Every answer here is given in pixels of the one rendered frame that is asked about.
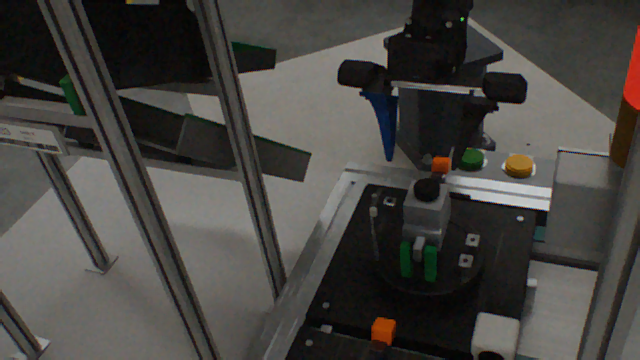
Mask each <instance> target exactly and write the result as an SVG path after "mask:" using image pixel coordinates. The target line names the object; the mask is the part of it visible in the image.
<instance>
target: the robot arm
mask: <svg viewBox="0 0 640 360"><path fill-rule="evenodd" d="M473 7H474V0H413V3H412V11H411V18H408V19H406V21H405V25H404V28H403V31H401V32H398V33H396V34H394V35H392V36H390V37H389V38H388V44H387V69H386V68H385V67H384V66H383V65H380V64H377V63H374V62H372V61H364V60H353V59H345V60H344V61H343V62H342V63H341V65H340V67H339V69H338V77H337V81H338V83H339V84H340V85H343V86H348V87H354V88H361V89H362V91H359V93H360V96H363V97H364V100H368V101H369V102H370V104H371V106H372V108H373V110H374V113H375V116H376V119H377V122H378V126H379V129H380V130H379V131H380V136H381V140H382V145H383V150H384V155H385V159H386V161H387V162H391V161H392V157H393V152H394V147H395V134H396V121H397V108H398V96H395V95H392V90H394V87H399V88H410V89H420V90H431V91H441V92H451V93H462V94H469V97H470V102H464V103H463V111H462V118H461V121H462V122H460V126H459V130H458V134H457V138H456V142H455V146H454V150H453V154H452V162H451V171H455V170H456V169H457V167H458V165H459V163H460V161H461V159H462V157H463V155H464V153H465V151H466V149H467V147H468V145H469V143H470V141H471V139H472V137H473V135H474V133H475V131H476V130H477V128H478V127H479V125H480V124H481V122H482V121H483V119H484V118H485V116H486V115H487V114H488V113H494V111H499V107H500V106H498V102H502V103H511V104H522V103H523V102H524V101H525V99H526V93H527V85H528V83H527V81H526V80H525V78H524V77H523V76H522V75H521V74H520V73H509V72H497V71H489V72H487V73H486V74H485V75H484V78H482V77H470V76H461V70H462V63H463V62H464V61H465V57H466V48H467V47H468V43H467V26H468V18H469V11H471V10H473ZM417 75H418V76H419V77H424V78H426V79H420V78H412V77H413V76H417ZM438 76H447V77H450V78H451V81H442V80H437V79H438Z"/></svg>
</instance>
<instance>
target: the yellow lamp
mask: <svg viewBox="0 0 640 360"><path fill-rule="evenodd" d="M639 112H640V110H638V109H636V108H635V107H633V106H632V105H631V104H630V103H629V102H628V101H627V100H626V99H625V97H624V93H623V95H622V99H621V104H620V108H619V112H618V117H617V121H616V125H615V130H614V134H613V138H612V143H611V147H610V155H611V158H612V160H613V161H614V162H615V163H616V164H617V165H618V166H619V167H621V168H622V169H624V170H625V167H626V163H627V159H628V155H629V151H630V147H631V143H632V140H633V136H634V132H635V128H636V124H637V120H638V116H639Z"/></svg>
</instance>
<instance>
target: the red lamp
mask: <svg viewBox="0 0 640 360"><path fill-rule="evenodd" d="M623 93H624V97H625V99H626V100H627V101H628V102H629V103H630V104H631V105H632V106H633V107H635V108H636V109H638V110H640V26H639V27H638V31H637V36H636V40H635V44H634V49H633V53H632V57H631V62H630V66H629V70H628V75H627V78H626V82H625V87H624V91H623Z"/></svg>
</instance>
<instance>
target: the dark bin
mask: <svg viewBox="0 0 640 360"><path fill-rule="evenodd" d="M80 1H81V3H82V6H83V8H84V11H85V13H86V16H87V18H88V21H89V23H90V26H91V28H92V31H93V33H94V36H95V38H96V41H97V44H98V46H99V49H100V51H101V54H102V56H103V59H104V61H105V64H106V66H107V68H108V70H109V75H110V78H111V80H112V83H113V86H114V88H115V90H120V89H127V88H135V87H142V86H150V85H157V84H165V83H172V82H180V81H187V80H195V79H202V78H209V77H212V73H211V69H210V66H209V62H208V58H207V54H206V47H205V43H204V40H203V37H202V33H201V30H200V26H199V22H198V19H197V17H196V15H195V14H194V13H193V12H192V11H191V10H190V9H189V8H188V7H187V5H162V4H110V3H109V2H108V1H107V0H80ZM230 42H231V46H232V50H233V55H234V59H235V63H236V67H237V71H238V74H239V73H247V72H254V71H262V70H269V69H275V65H276V54H277V49H275V48H270V47H264V46H259V45H254V44H248V43H243V42H238V41H232V40H230ZM0 72H3V73H6V74H10V75H13V76H17V77H21V78H24V79H28V80H31V81H35V82H41V83H45V84H49V85H52V86H56V87H59V88H62V87H61V85H60V83H59V80H60V79H61V78H63V77H65V76H66V75H68V74H69V73H68V71H67V69H66V66H65V64H64V62H63V60H62V57H61V55H60V53H59V51H58V48H57V46H56V44H55V42H54V39H53V37H52V35H51V33H50V30H49V26H48V24H47V21H46V19H45V17H44V15H43V12H42V10H41V8H40V6H39V3H38V1H37V0H0Z"/></svg>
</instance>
